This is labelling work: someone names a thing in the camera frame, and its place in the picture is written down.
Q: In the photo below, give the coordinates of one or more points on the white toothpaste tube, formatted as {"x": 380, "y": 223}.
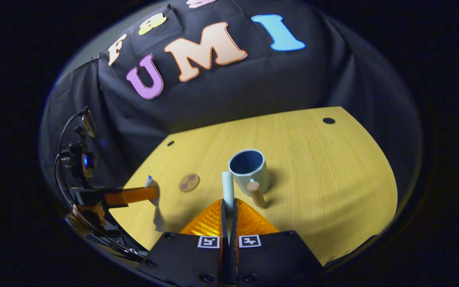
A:
{"x": 158, "y": 215}

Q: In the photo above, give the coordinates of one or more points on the black backdrop cloth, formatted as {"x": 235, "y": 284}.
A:
{"x": 253, "y": 91}

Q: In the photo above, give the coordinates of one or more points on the pale green toothbrush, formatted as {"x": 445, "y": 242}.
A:
{"x": 228, "y": 187}

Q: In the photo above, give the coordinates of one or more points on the round brown coaster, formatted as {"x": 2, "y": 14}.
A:
{"x": 189, "y": 182}

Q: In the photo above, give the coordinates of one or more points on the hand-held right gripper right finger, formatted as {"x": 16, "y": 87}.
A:
{"x": 265, "y": 263}

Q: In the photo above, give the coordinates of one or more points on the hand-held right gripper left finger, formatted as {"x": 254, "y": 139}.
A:
{"x": 197, "y": 263}

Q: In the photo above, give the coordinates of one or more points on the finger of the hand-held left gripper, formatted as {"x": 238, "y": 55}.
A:
{"x": 134, "y": 195}

